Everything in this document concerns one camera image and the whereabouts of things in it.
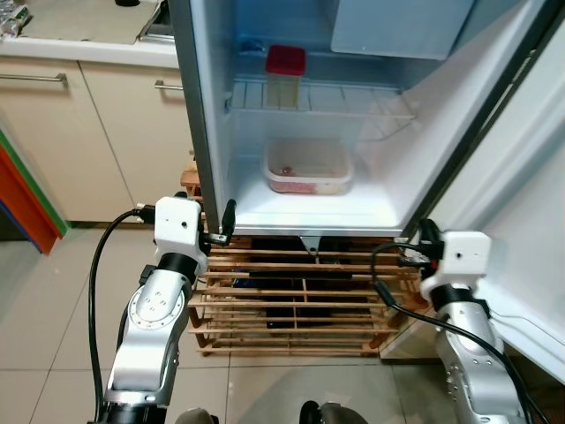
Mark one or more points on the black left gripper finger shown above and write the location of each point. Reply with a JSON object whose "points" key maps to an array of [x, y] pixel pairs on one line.
{"points": [[230, 216]]}

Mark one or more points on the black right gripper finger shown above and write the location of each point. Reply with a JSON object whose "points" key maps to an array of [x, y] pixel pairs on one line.
{"points": [[431, 230]]}

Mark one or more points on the clear plastic food container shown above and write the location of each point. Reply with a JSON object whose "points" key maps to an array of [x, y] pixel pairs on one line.
{"points": [[309, 172]]}

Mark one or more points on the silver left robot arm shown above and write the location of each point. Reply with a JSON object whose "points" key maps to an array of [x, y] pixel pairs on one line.
{"points": [[154, 327]]}

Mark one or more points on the silver small fridge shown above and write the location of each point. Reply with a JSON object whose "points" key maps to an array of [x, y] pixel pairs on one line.
{"points": [[388, 159]]}

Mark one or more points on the white small fridge door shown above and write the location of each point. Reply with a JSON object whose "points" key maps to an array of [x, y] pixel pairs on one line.
{"points": [[521, 221]]}

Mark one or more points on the wooden slatted rack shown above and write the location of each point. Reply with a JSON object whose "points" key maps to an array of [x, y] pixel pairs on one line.
{"points": [[291, 305]]}

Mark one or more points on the beige kitchen cabinet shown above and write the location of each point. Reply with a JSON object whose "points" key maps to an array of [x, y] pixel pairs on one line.
{"points": [[115, 150]]}

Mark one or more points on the red-lidded clear jar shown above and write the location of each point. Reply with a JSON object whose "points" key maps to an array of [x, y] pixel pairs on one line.
{"points": [[285, 75]]}

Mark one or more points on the grey robot left leg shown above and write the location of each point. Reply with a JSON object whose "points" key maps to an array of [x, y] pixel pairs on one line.
{"points": [[194, 418]]}

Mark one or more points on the grey robot leg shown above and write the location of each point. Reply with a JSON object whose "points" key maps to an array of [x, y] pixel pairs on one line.
{"points": [[340, 415], [194, 418]]}

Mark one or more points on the grey robot right leg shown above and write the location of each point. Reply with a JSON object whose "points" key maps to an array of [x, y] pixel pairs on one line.
{"points": [[340, 415]]}

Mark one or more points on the green flat board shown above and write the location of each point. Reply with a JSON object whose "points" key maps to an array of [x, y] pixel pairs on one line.
{"points": [[37, 185]]}

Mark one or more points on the orange flat board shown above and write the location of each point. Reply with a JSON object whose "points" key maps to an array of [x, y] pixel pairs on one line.
{"points": [[22, 199]]}

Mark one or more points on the pale blue freezer flap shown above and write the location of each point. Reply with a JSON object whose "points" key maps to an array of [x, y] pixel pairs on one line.
{"points": [[402, 26]]}

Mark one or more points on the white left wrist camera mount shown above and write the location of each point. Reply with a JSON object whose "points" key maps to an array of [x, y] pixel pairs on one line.
{"points": [[179, 225]]}

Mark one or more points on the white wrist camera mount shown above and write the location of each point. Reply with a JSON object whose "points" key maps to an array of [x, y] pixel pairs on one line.
{"points": [[179, 225], [465, 258]]}

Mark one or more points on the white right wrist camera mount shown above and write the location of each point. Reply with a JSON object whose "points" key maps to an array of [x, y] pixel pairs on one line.
{"points": [[465, 258]]}

